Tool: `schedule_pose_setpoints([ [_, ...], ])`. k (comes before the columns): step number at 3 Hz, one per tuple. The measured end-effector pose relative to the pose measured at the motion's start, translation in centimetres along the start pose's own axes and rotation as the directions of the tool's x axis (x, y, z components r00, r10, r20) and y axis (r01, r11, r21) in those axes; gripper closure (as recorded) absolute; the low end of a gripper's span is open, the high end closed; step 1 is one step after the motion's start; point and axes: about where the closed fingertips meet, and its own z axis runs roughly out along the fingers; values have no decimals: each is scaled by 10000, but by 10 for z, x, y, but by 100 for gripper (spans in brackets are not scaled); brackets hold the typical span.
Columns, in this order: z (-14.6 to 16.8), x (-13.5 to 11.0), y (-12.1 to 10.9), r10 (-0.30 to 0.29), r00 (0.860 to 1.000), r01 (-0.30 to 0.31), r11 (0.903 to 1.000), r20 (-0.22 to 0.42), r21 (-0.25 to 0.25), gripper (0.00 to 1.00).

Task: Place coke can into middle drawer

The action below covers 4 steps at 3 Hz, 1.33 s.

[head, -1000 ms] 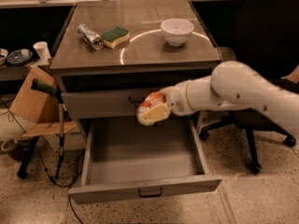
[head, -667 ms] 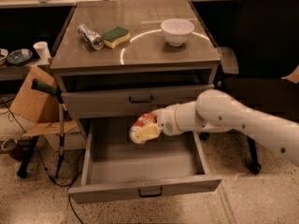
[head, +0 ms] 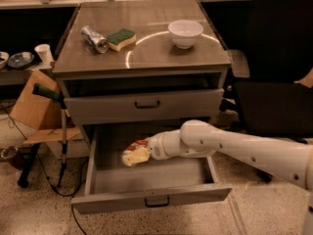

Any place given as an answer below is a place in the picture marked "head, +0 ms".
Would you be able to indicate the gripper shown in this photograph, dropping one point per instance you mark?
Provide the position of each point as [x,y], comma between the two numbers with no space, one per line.
[156,148]

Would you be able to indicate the orange red soda can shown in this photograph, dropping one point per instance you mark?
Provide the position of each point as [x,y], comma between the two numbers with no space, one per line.
[137,145]

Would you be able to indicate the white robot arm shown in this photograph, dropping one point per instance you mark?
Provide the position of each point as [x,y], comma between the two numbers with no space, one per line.
[287,160]

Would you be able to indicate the open lower grey drawer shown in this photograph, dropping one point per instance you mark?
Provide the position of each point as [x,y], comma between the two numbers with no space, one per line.
[112,186]

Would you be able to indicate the upper grey drawer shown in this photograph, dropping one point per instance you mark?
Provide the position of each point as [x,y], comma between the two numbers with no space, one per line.
[146,106]

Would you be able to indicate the grey metal drawer cabinet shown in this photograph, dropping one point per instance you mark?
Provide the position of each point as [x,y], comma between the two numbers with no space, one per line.
[152,64]

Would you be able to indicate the silver blue soda can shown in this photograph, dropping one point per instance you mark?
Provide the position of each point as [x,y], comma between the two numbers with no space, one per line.
[95,39]

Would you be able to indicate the brown cardboard box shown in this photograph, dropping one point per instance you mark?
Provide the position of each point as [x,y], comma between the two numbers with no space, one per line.
[40,113]

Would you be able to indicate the green yellow sponge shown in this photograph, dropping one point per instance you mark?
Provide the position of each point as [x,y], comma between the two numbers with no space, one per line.
[121,39]

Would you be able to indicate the brown cup on floor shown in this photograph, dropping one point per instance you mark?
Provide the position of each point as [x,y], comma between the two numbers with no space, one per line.
[13,156]

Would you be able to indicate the white ceramic bowl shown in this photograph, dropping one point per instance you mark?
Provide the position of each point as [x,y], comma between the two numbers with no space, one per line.
[184,33]

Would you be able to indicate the white paper cup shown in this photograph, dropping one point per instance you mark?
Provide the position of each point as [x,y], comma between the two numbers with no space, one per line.
[44,53]

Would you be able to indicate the black office chair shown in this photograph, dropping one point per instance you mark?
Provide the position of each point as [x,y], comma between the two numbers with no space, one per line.
[272,85]

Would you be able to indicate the dark blue plate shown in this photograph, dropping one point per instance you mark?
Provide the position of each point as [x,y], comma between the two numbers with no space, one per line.
[20,61]

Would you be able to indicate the white bowl at left edge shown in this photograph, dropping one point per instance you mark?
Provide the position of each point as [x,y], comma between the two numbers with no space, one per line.
[3,59]

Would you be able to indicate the tripod with green handle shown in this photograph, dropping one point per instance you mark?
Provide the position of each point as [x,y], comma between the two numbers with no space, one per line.
[41,90]

